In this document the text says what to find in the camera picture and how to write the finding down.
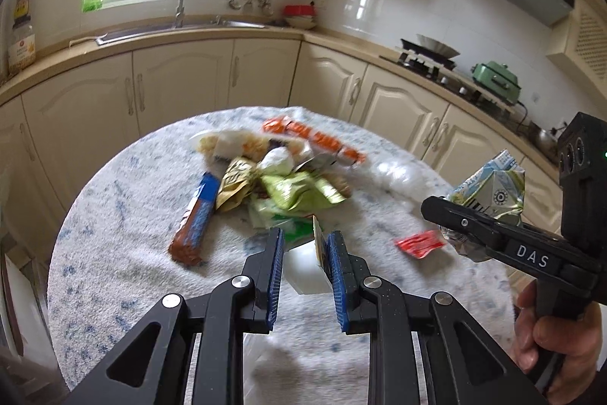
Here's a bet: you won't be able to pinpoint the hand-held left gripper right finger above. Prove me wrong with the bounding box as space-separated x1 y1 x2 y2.
326 230 551 405

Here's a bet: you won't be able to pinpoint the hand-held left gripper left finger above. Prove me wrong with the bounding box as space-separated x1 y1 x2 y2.
61 229 285 405

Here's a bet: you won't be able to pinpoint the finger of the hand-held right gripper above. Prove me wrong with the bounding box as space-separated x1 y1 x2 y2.
421 195 522 261

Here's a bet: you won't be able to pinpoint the small white carton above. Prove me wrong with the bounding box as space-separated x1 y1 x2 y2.
283 215 335 296

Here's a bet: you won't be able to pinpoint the milk carton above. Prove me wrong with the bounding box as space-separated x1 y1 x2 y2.
441 149 528 264

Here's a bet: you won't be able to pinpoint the gold wrapper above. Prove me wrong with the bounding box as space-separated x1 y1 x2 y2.
214 156 259 212

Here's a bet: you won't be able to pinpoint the person's right hand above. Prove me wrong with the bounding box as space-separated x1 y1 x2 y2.
512 279 603 403

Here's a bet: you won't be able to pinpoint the red sachet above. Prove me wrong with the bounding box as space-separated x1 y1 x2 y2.
395 230 447 260

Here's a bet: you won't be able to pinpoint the light green packet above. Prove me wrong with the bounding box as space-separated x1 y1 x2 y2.
247 199 318 244

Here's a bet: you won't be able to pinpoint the clear plastic film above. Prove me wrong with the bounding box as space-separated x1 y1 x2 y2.
374 158 428 192

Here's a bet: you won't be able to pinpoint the green crumpled wrapper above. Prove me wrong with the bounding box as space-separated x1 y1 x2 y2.
258 172 352 213

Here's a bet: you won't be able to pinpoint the blue brown biscuit packet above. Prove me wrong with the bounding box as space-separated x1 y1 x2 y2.
168 172 221 268

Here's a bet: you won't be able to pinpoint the silver foil wrapper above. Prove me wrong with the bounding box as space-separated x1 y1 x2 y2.
291 151 344 175

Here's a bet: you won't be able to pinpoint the clear snack packet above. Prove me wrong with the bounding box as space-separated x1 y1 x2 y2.
192 129 314 164

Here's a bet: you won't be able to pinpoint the orange snack wrapper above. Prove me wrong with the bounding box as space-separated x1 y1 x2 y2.
262 115 368 169

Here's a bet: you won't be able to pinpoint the green electric cooker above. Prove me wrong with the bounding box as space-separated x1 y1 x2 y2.
470 61 522 106

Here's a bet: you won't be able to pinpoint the black gas stove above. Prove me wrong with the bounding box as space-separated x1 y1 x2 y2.
379 39 503 107

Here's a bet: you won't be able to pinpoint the steel wok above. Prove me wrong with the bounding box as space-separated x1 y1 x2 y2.
416 34 462 59

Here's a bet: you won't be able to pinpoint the cream base kitchen cabinets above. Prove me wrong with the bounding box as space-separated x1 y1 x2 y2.
0 28 570 273

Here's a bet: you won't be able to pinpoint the steel kitchen sink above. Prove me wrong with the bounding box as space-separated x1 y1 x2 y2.
95 20 271 45

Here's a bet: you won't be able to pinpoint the red lidded bowl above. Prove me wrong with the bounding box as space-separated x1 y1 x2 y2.
283 3 318 31

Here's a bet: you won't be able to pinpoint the steel sink faucet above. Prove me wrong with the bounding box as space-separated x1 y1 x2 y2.
159 0 191 28

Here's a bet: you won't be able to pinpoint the glass jar with label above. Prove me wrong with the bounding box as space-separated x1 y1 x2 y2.
7 0 38 74

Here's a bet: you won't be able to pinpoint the steel pot with handle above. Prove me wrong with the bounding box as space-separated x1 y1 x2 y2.
528 123 563 150

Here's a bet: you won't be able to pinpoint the cream lattice wall cabinet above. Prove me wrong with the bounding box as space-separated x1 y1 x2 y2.
545 2 607 83

